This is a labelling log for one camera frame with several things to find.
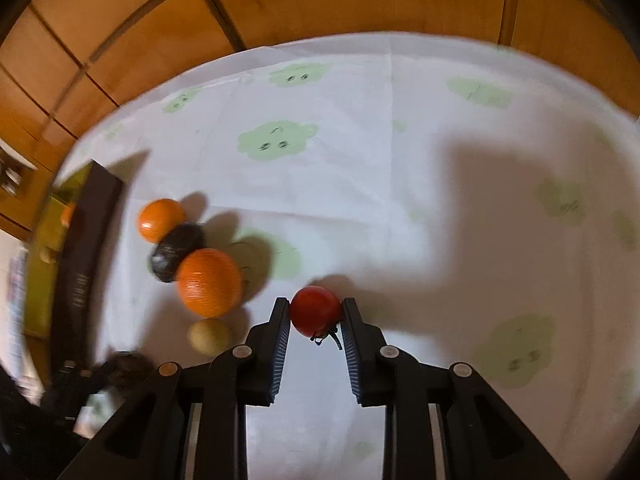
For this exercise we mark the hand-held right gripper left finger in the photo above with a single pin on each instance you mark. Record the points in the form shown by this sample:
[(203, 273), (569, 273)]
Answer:
[(280, 355)]

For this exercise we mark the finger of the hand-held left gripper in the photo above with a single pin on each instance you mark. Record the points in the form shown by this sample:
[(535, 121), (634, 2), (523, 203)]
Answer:
[(82, 377)]

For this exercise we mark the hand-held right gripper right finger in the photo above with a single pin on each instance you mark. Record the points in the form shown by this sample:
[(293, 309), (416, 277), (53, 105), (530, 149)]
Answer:
[(352, 355)]

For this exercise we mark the red cherry tomato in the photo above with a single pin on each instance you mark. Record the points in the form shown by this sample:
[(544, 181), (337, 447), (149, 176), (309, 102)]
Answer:
[(315, 310)]

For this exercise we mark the dark brown gold-lined tin box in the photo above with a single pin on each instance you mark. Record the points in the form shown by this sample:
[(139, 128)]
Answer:
[(85, 260)]

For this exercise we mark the small dark purple fruit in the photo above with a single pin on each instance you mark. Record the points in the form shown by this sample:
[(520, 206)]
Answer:
[(175, 255)]

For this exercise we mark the mandarin orange with green leaf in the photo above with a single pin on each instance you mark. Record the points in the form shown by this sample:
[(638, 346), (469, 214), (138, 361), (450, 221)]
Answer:
[(66, 215)]

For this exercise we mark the white cloud print tablecloth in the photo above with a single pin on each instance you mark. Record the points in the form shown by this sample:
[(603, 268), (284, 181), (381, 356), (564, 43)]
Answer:
[(400, 185)]

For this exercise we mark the recessed wooden shelf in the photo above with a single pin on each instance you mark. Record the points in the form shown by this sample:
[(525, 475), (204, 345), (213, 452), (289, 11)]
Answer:
[(10, 172)]

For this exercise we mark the wooden panelled wardrobe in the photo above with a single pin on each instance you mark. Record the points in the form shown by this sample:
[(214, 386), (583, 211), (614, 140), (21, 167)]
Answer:
[(300, 0)]

